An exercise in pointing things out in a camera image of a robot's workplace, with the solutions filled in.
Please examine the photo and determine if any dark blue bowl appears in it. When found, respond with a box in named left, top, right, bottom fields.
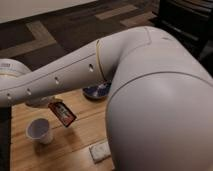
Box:
left=82, top=83, right=111, bottom=100

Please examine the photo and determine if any black and red eraser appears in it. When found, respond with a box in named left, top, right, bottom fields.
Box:
left=48, top=102, right=76, bottom=127

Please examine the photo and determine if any black shelf unit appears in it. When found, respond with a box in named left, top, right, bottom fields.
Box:
left=149, top=0, right=213, bottom=58

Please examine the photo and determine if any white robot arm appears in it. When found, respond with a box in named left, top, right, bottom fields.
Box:
left=0, top=26, right=213, bottom=171

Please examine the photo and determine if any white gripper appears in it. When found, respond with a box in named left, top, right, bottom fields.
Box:
left=25, top=96, right=55, bottom=108

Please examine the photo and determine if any white sponge in wrapper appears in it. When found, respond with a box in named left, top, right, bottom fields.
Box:
left=89, top=141, right=111, bottom=163

